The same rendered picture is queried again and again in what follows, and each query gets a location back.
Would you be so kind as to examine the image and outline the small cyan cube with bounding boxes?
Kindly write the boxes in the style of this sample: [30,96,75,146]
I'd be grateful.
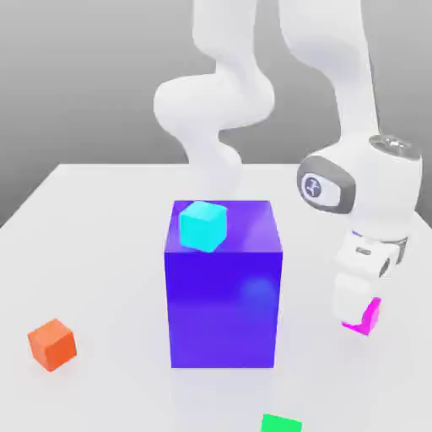
[178,200,229,254]

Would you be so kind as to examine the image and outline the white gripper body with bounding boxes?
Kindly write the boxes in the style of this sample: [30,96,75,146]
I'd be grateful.
[332,272,381,324]

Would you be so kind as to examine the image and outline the small green cube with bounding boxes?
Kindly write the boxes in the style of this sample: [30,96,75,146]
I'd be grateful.
[260,413,304,432]

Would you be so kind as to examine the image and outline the small magenta cube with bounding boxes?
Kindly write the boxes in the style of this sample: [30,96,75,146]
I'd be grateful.
[341,296,383,338]

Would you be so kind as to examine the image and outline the large blue box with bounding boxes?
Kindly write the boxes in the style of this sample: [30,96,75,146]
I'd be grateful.
[164,199,284,370]

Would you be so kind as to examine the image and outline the small orange cube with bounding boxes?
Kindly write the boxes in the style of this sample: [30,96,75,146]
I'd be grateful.
[27,317,78,373]

